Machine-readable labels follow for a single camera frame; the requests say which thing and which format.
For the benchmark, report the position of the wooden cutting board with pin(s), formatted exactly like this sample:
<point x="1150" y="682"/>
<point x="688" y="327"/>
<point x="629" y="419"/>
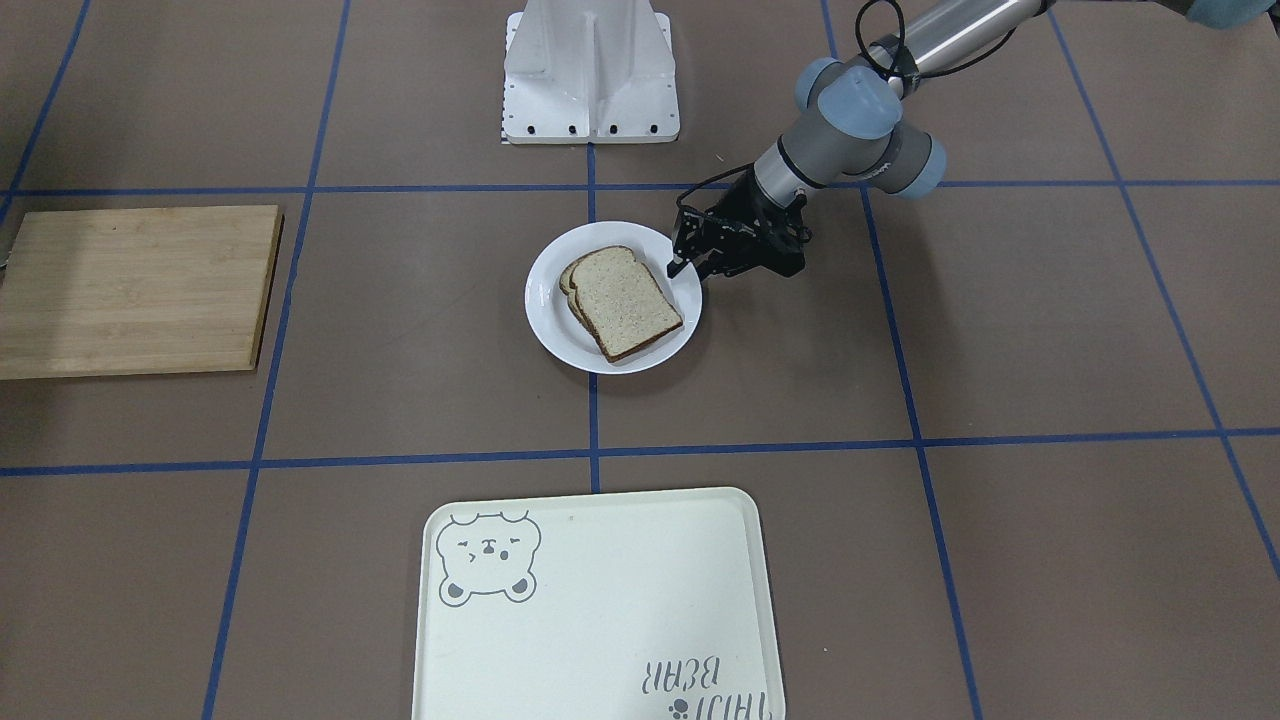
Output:
<point x="138" y="291"/>

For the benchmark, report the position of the bread slice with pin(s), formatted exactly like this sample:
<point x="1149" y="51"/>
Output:
<point x="609" y="255"/>
<point x="624" y="307"/>

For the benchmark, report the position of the white round plate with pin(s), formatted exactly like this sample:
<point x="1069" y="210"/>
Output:
<point x="548" y="310"/>

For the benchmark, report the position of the bread slice under egg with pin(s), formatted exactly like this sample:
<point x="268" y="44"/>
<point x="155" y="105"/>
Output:
<point x="609" y="255"/>

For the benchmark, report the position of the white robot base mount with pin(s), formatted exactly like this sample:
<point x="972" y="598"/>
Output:
<point x="581" y="72"/>

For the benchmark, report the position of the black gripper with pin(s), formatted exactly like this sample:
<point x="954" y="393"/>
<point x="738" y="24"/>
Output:
<point x="738" y="212"/>

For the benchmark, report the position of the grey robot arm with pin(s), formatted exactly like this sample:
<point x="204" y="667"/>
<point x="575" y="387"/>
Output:
<point x="850" y="127"/>

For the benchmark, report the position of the cream bear serving tray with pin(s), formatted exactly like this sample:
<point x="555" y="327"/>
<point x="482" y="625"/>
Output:
<point x="633" y="605"/>

